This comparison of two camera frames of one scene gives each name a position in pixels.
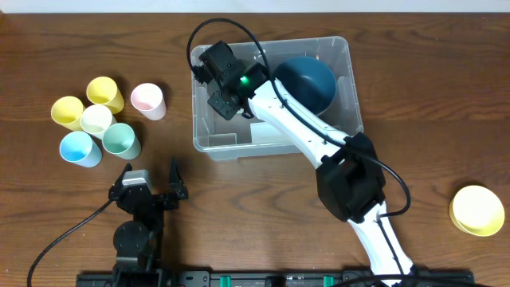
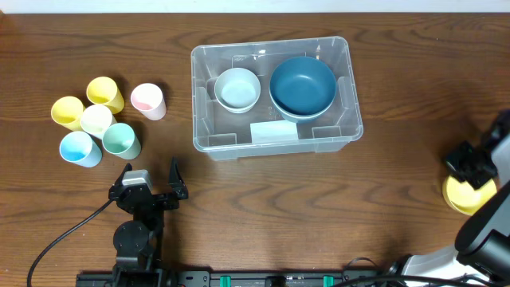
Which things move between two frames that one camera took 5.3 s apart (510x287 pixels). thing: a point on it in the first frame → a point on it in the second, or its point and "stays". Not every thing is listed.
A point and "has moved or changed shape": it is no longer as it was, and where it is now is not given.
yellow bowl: (476, 210) has moved or changed shape
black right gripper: (225, 108) → (475, 181)
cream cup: (96, 119) stays
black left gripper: (170, 203) stays
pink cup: (148, 100) stays
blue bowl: (308, 80) stays
